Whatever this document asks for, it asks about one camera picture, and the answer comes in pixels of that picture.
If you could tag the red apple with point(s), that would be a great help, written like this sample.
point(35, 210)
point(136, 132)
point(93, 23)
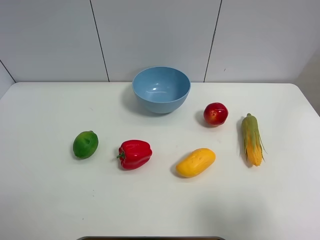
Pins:
point(215, 114)

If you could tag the yellow mango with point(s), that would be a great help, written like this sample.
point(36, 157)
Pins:
point(195, 163)

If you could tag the green lime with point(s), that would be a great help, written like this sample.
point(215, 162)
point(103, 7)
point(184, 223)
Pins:
point(85, 144)

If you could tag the blue plastic bowl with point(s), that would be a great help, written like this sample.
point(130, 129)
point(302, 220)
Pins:
point(160, 89)

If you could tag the red bell pepper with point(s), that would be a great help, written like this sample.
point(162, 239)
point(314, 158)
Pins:
point(134, 153)

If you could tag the corn cob with husk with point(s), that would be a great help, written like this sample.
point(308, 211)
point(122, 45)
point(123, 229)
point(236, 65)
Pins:
point(252, 143)

